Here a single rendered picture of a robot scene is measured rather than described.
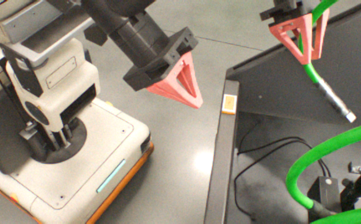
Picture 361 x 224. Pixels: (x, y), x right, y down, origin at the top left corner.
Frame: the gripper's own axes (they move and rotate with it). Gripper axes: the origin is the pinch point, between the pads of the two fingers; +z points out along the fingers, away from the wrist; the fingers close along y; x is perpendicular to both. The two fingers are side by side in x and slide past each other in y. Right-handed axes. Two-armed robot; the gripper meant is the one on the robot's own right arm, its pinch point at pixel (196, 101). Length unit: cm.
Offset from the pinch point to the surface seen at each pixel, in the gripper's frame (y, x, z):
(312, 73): 7.3, 17.1, 12.1
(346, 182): 7.4, 6.9, 28.6
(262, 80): -14.6, 33.3, 20.4
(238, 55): -107, 146, 64
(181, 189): -101, 39, 70
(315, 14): 12.8, 17.3, 2.6
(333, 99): 8.2, 16.3, 18.0
